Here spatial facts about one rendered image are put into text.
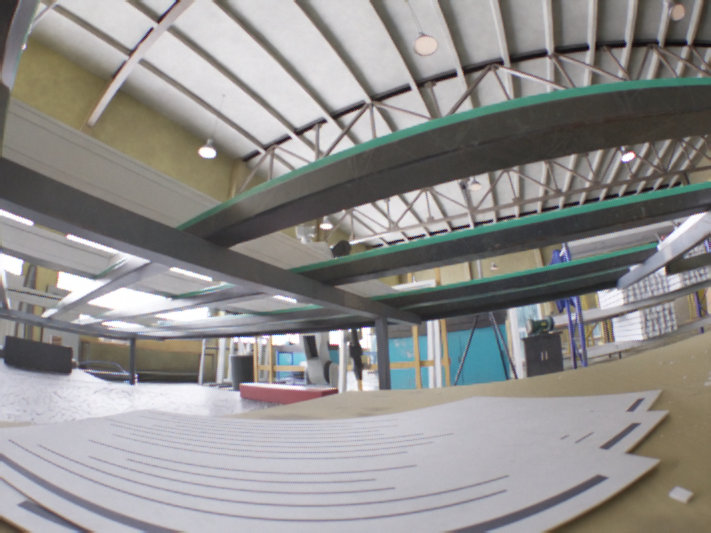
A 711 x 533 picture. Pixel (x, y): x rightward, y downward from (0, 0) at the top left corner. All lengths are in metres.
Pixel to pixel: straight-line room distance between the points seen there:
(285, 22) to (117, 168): 8.38
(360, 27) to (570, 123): 8.59
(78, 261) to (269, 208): 0.61
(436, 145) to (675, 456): 0.23
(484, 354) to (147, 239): 4.50
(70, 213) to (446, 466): 0.31
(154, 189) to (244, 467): 0.36
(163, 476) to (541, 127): 0.29
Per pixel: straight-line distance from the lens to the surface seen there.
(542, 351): 4.39
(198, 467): 0.16
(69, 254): 0.81
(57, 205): 0.30
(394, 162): 0.23
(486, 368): 4.62
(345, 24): 8.71
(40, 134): 0.42
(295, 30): 8.82
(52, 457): 0.17
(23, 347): 1.33
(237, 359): 5.70
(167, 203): 0.44
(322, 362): 1.80
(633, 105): 0.26
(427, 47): 6.47
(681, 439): 0.17
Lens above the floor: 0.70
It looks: 17 degrees up
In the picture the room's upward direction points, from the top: 3 degrees counter-clockwise
